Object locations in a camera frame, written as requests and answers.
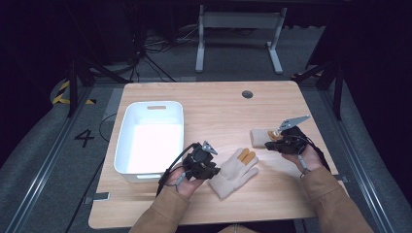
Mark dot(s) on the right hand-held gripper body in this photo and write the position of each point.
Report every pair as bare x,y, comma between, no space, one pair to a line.
293,140

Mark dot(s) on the grey metal bracket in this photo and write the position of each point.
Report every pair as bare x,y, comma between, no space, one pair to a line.
342,178

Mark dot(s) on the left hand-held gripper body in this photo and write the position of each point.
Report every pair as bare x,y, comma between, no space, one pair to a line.
197,160

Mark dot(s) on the person's right hand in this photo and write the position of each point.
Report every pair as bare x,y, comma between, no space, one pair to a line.
307,160

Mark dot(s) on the beige glove with orange patch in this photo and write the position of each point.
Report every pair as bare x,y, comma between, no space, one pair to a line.
231,177
260,138

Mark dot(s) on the yellow black hazard tape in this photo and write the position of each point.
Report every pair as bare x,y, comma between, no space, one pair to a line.
61,93

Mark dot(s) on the person's left hand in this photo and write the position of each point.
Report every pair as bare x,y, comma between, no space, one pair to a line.
186,186

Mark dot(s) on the grey table grommet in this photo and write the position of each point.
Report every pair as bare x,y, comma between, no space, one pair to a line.
247,94

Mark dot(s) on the black metal stand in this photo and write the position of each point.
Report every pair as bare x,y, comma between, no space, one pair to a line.
338,87
74,87

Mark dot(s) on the grey metal desk frame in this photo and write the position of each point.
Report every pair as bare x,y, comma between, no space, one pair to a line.
239,20

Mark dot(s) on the white plastic bin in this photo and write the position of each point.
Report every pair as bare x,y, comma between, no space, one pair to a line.
155,145

